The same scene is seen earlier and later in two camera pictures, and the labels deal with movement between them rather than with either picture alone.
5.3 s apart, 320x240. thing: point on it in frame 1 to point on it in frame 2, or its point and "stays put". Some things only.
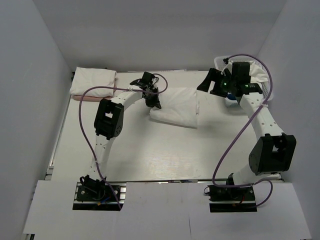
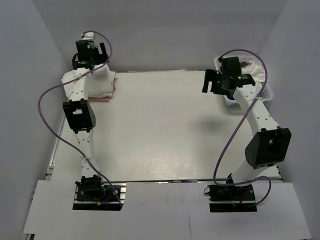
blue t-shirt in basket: (231, 97) stays put
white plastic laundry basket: (267, 88) stays put
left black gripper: (155, 103) to (102, 58)
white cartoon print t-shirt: (179, 106) to (100, 83)
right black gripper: (215, 75) stays put
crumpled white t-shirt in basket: (257, 72) stays put
